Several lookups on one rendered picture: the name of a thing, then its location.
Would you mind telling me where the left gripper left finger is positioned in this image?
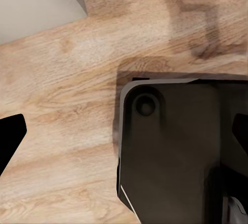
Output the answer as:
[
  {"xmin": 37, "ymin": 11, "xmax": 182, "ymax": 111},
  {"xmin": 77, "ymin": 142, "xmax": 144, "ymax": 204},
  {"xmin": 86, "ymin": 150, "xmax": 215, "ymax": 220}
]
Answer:
[{"xmin": 0, "ymin": 114, "xmax": 27, "ymax": 176}]

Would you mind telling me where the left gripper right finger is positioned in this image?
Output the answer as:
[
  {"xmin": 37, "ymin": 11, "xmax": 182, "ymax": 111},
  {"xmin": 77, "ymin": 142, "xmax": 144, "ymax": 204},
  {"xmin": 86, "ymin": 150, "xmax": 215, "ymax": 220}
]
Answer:
[{"xmin": 231, "ymin": 113, "xmax": 248, "ymax": 155}]

